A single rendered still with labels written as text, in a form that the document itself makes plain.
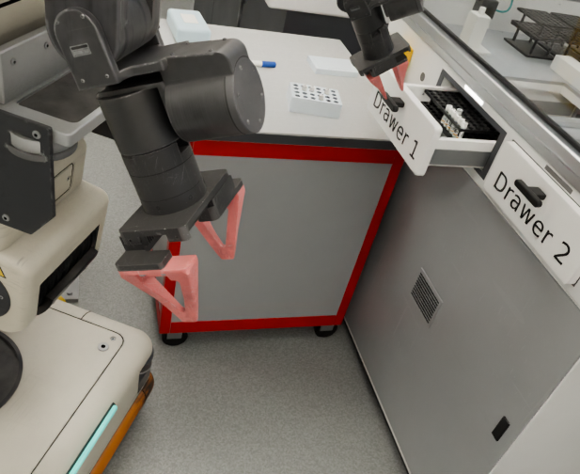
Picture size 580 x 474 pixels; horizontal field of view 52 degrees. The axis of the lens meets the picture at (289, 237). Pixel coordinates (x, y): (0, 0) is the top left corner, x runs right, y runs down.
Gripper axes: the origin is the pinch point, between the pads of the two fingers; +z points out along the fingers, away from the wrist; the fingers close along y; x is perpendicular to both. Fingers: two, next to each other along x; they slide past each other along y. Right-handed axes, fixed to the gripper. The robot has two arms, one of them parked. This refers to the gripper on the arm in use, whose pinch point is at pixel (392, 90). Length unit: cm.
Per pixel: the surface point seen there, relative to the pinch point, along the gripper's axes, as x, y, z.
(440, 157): -8.7, 3.0, 13.7
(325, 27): 86, 3, 24
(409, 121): -1.1, 1.0, 7.9
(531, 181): -23.8, 13.7, 15.4
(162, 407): -3, -86, 55
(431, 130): -9.3, 2.7, 5.8
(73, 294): 39, -104, 39
